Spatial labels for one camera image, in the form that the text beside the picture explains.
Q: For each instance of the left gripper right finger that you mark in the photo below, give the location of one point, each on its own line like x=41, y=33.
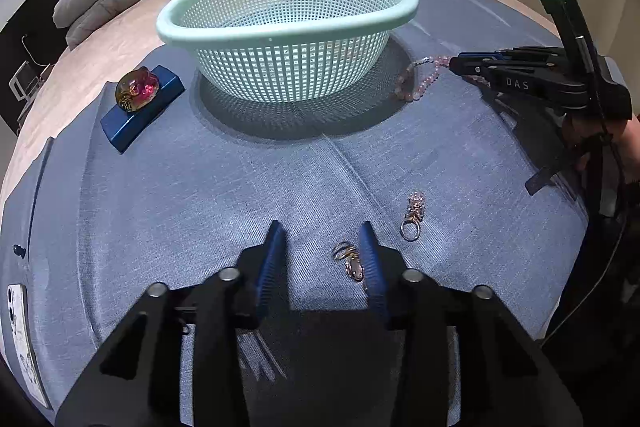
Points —
x=470, y=337

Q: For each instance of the small dark blue pin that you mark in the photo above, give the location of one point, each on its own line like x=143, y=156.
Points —
x=19, y=250

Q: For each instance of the white device on nightstand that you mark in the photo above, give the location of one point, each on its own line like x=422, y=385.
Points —
x=24, y=82

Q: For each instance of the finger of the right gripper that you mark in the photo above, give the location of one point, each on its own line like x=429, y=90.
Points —
x=520, y=70
x=518, y=53

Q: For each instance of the beige bedspread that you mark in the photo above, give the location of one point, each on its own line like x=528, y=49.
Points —
x=80, y=74

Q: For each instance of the iridescent red shell ornament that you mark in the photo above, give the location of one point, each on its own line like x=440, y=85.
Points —
x=136, y=89

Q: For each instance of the white smartphone with case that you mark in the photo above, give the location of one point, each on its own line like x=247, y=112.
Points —
x=17, y=305

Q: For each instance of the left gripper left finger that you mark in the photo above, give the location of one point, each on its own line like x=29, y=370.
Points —
x=134, y=377

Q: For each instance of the grey pillow bottom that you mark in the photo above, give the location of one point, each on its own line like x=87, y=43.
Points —
x=101, y=12

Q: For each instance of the mint green plastic basket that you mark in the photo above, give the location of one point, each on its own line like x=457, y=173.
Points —
x=280, y=51

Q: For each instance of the blue rectangular box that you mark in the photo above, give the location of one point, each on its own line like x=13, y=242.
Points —
x=121, y=128

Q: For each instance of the blue fabric cloth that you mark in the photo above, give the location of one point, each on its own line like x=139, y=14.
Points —
x=472, y=185

